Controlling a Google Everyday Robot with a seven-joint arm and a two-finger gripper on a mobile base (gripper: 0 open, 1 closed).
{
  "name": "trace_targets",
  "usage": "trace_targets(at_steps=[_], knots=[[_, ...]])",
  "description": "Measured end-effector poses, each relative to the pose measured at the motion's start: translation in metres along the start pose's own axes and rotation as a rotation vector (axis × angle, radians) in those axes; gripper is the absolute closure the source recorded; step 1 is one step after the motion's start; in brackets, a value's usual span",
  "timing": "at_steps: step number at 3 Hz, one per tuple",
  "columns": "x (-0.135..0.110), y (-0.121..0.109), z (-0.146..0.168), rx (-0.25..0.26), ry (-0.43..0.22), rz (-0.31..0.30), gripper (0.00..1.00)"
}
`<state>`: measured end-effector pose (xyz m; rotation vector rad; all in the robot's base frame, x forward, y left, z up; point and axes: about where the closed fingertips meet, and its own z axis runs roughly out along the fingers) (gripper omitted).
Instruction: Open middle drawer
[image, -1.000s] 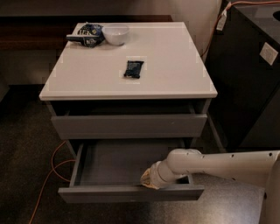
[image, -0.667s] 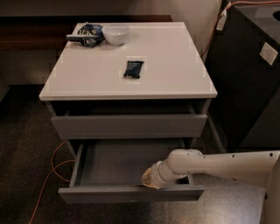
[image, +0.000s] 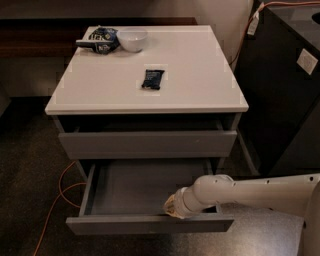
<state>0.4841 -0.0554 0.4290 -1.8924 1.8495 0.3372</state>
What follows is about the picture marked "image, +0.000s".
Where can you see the black side cabinet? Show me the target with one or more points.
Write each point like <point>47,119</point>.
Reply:
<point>281,129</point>

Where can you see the small dark blue snack packet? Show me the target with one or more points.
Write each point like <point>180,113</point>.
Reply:
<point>152,79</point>

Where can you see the grey drawer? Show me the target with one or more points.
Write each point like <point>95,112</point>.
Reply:
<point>145,136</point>
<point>127,197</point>

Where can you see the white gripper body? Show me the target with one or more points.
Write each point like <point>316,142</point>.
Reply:
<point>180,202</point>

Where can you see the white bowl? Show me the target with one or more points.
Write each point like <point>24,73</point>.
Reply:
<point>132,39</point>

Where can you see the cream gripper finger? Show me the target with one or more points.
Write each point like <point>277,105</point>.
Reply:
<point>171,202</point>
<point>170,211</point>

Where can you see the grey top drawer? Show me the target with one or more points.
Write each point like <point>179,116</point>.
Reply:
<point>145,136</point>

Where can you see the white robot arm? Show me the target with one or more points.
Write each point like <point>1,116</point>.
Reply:
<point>297,195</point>

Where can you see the white top drawer cabinet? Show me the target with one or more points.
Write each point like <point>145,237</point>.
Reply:
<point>197,80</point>

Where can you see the blue chip bag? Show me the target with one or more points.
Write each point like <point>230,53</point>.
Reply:
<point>102,40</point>

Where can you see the white label on cabinet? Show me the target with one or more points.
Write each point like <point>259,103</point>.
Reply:
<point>307,61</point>

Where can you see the dark wooden bench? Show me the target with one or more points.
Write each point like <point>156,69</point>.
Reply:
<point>55,37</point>

